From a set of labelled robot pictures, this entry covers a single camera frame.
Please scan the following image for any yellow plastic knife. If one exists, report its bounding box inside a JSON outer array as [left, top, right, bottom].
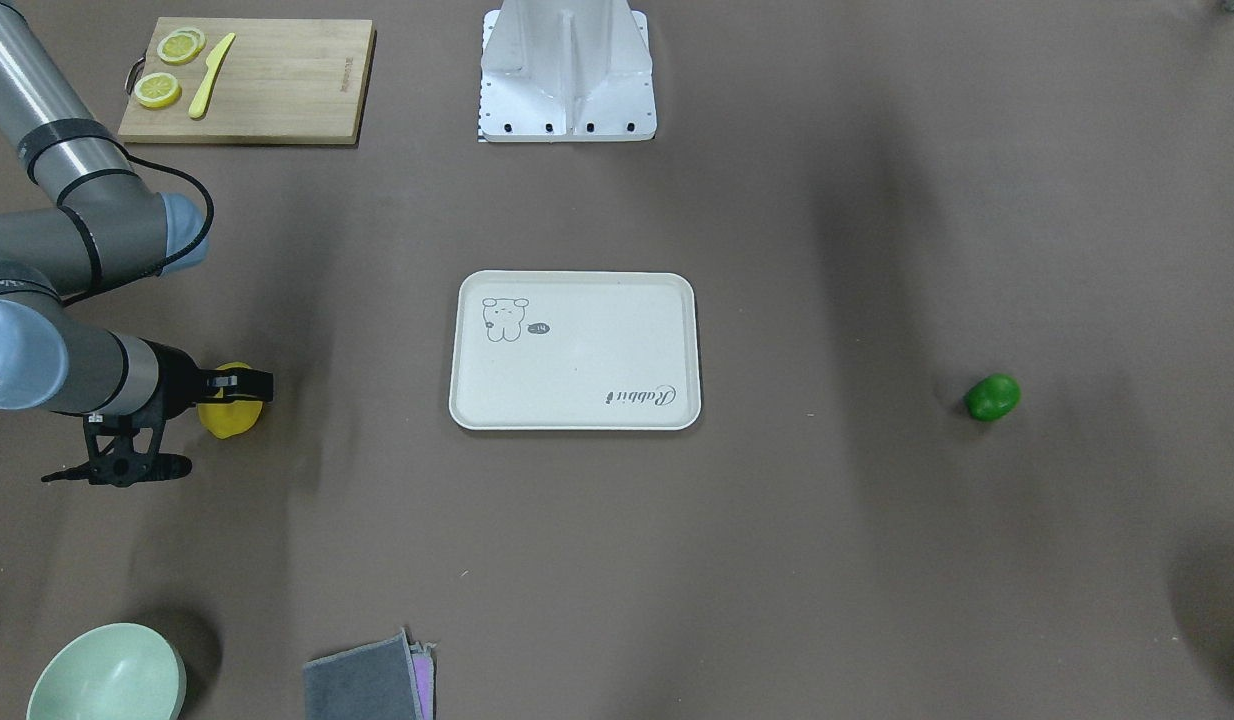
[[188, 32, 237, 120]]

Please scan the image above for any lemon slice upper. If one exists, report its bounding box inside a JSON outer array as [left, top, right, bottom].
[[155, 27, 207, 67]]

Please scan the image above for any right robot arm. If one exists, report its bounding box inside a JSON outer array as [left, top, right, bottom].
[[0, 1, 274, 427]]

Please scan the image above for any purple cloth underneath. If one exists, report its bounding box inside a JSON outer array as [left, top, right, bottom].
[[410, 643, 437, 720]]

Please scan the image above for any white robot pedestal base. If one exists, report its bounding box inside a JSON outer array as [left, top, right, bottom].
[[478, 1, 658, 143]]

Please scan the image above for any wooden cutting board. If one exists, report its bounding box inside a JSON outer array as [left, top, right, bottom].
[[117, 15, 376, 146]]

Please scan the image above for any yellow lemon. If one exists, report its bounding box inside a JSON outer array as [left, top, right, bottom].
[[196, 400, 264, 438]]

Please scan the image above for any grey folded cloth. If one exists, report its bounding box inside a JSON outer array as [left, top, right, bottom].
[[304, 632, 421, 719]]

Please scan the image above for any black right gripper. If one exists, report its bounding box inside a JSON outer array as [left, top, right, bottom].
[[142, 342, 275, 421]]

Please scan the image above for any lemon slice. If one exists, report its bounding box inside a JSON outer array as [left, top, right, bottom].
[[155, 27, 207, 67], [131, 72, 181, 110]]

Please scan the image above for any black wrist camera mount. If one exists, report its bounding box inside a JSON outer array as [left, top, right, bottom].
[[41, 414, 193, 488]]

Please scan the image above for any lemon slice lower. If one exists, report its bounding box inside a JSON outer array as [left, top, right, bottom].
[[131, 72, 181, 110]]

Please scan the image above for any green lime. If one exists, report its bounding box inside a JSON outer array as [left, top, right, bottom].
[[963, 373, 1021, 424]]

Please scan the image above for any white rabbit tray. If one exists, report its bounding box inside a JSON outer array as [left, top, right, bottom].
[[448, 270, 701, 430]]

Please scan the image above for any mint green bowl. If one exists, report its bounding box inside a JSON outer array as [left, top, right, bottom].
[[23, 622, 188, 719]]

